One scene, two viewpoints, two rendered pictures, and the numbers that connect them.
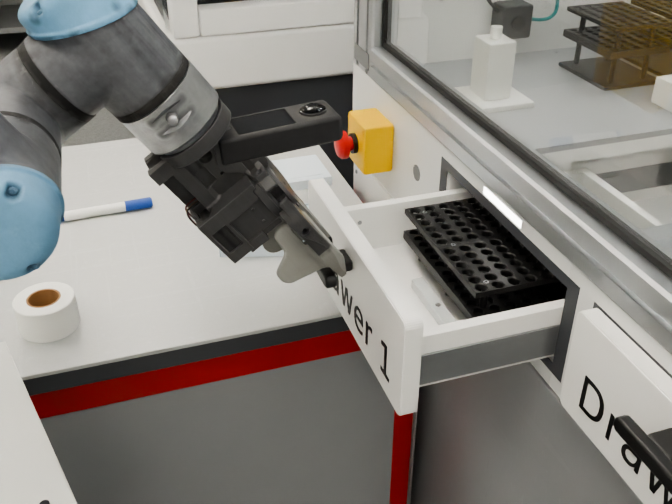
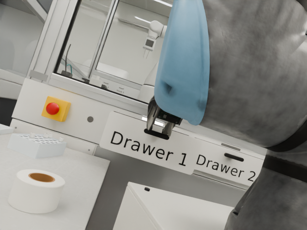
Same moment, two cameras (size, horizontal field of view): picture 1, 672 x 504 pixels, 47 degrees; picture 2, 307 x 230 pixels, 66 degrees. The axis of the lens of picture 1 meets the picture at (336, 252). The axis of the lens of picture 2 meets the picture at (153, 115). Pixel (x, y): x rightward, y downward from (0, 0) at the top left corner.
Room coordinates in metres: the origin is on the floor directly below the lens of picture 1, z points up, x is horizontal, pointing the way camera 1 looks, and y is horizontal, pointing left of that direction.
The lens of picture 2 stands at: (0.53, 0.67, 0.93)
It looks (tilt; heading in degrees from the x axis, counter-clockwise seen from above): 2 degrees up; 282
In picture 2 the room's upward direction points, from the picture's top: 18 degrees clockwise
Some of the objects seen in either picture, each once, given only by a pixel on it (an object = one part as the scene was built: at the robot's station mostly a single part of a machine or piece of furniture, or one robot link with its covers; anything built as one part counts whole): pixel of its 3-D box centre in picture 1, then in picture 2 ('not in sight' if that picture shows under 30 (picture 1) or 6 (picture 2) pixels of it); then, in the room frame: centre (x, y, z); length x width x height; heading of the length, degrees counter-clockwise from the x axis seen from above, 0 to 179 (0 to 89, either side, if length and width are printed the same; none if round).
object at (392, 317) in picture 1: (356, 283); (151, 143); (0.66, -0.02, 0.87); 0.29 x 0.02 x 0.11; 18
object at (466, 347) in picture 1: (533, 257); not in sight; (0.72, -0.22, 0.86); 0.40 x 0.26 x 0.06; 108
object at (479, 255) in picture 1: (526, 255); not in sight; (0.72, -0.21, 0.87); 0.22 x 0.18 x 0.06; 108
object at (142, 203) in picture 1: (105, 209); not in sight; (1.01, 0.34, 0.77); 0.14 x 0.02 x 0.02; 111
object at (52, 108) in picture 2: (346, 144); (53, 108); (1.00, -0.01, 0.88); 0.04 x 0.03 x 0.04; 18
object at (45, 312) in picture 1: (46, 311); (37, 190); (0.73, 0.34, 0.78); 0.07 x 0.07 x 0.04
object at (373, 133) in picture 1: (368, 141); (56, 108); (1.01, -0.05, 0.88); 0.07 x 0.05 x 0.07; 18
